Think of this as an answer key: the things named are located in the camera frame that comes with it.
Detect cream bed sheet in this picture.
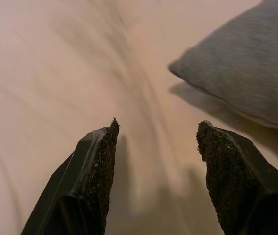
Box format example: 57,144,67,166
0,0,278,235

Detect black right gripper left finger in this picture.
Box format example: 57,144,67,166
21,116,120,235

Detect grey pillow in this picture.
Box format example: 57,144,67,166
168,0,278,132

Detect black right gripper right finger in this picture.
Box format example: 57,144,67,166
196,119,278,235

